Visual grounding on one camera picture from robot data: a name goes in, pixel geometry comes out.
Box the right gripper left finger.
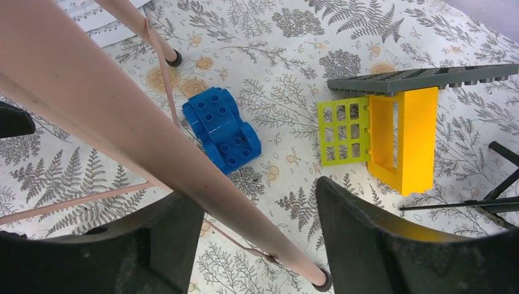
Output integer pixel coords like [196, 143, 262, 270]
[1, 193, 204, 293]

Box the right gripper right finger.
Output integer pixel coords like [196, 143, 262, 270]
[315, 176, 518, 293]

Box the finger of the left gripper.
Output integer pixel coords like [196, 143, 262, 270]
[0, 102, 35, 138]

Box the pink music stand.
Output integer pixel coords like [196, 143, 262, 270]
[1, 1, 331, 292]

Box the sheet music page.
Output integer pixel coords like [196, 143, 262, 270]
[54, 0, 136, 48]

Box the black microphone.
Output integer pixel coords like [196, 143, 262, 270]
[398, 141, 518, 230]

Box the green toy grid piece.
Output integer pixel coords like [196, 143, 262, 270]
[317, 97, 370, 167]

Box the yellow toy block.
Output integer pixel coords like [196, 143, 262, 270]
[367, 87, 438, 196]

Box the blue toy car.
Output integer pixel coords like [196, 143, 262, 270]
[182, 87, 262, 175]

